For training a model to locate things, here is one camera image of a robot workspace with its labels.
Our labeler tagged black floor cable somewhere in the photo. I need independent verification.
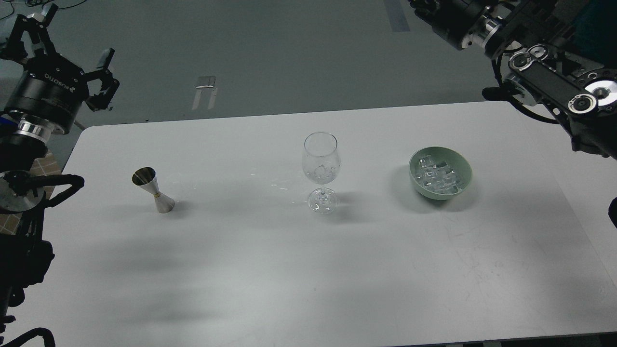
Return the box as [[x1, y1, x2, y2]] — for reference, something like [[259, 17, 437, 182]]
[[0, 0, 90, 21]]

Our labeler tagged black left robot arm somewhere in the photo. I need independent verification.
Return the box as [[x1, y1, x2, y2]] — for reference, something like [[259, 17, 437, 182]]
[[0, 0, 121, 333]]

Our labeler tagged green bowl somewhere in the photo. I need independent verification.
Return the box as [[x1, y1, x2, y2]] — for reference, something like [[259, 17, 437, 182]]
[[408, 147, 473, 200]]

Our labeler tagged steel cocktail jigger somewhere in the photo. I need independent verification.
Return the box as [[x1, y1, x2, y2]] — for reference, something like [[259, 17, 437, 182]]
[[131, 167, 175, 214]]

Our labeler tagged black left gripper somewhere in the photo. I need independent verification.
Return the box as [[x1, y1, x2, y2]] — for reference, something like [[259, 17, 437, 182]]
[[0, 4, 121, 134]]

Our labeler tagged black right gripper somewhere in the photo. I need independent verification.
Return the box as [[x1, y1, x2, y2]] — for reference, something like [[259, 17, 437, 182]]
[[410, 0, 492, 51]]

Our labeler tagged person in dark shirt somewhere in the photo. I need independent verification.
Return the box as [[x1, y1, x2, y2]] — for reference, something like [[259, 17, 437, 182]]
[[574, 0, 617, 68]]

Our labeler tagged clear ice cube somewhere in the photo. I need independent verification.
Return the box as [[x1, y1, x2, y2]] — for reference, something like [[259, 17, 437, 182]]
[[313, 165, 338, 184]]

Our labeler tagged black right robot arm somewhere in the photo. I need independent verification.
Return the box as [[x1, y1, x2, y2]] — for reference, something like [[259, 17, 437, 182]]
[[409, 0, 617, 159]]

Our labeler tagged metal floor plate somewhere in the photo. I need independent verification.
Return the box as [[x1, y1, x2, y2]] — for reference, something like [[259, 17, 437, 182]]
[[195, 75, 216, 89]]

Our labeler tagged clear wine glass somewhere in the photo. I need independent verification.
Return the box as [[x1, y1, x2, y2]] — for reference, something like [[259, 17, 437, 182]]
[[302, 132, 341, 214]]

